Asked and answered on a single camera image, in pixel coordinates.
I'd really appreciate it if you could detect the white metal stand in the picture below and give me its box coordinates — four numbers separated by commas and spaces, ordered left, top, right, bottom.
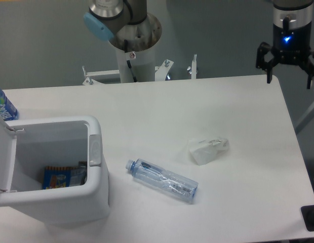
294, 101, 314, 135

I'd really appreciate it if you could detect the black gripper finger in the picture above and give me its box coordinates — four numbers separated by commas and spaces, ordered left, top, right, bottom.
255, 42, 276, 84
300, 50, 314, 89

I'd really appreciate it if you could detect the blue labelled bottle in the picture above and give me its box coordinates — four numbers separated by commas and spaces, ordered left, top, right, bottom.
0, 89, 19, 121

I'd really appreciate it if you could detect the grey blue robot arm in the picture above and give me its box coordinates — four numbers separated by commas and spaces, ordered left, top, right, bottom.
83, 1, 314, 84

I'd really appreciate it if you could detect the clear plastic water bottle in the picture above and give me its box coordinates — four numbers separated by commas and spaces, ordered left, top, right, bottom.
126, 158, 199, 204

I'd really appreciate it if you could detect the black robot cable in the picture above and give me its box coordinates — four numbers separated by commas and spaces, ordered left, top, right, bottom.
123, 39, 138, 83

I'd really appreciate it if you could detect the blue snack wrapper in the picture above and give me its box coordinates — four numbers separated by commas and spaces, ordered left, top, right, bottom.
42, 166, 72, 189

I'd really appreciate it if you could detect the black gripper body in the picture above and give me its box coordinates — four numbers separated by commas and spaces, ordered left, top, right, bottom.
270, 23, 312, 66

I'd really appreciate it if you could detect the white trash can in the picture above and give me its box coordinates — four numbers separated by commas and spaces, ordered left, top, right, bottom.
0, 116, 110, 224

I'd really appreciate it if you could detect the white base bracket frame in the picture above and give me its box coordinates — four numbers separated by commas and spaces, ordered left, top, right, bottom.
81, 53, 200, 86

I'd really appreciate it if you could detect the black table clamp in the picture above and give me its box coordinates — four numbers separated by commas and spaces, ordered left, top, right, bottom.
301, 205, 314, 232

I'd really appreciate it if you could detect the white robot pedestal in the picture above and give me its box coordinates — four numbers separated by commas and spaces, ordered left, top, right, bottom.
109, 13, 162, 69

